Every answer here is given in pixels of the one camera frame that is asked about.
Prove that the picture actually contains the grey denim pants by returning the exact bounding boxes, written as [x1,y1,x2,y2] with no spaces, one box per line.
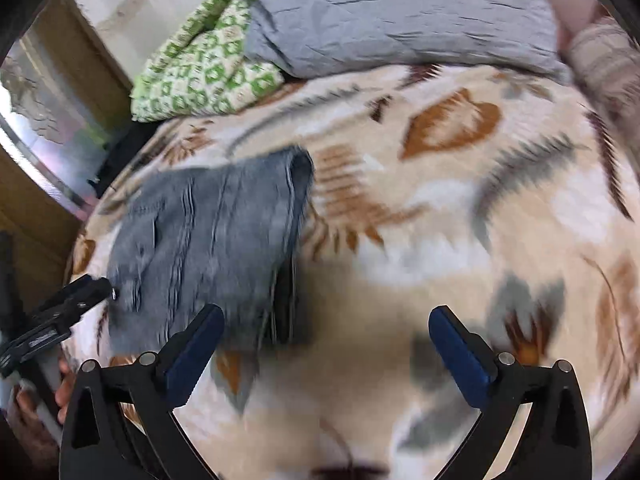
[106,146,314,354]

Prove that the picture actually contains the person's left hand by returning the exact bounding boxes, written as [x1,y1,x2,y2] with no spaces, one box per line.
[6,356,76,471]

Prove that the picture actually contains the black folded garment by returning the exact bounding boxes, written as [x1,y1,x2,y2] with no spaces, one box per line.
[88,120,163,198]

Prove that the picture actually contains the wooden wardrobe with mirror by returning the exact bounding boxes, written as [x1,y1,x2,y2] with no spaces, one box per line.
[1,0,130,309]

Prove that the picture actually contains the beige leaf-pattern blanket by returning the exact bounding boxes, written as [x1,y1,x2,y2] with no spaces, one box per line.
[73,65,639,479]

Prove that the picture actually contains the green white patterned quilt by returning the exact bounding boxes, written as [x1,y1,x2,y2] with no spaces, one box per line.
[130,0,284,122]

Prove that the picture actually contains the brown striped fuzzy blanket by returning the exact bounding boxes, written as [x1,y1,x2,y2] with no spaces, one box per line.
[567,16,639,154]

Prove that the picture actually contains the grey quilted pillow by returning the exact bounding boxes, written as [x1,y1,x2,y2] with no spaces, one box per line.
[245,0,570,82]

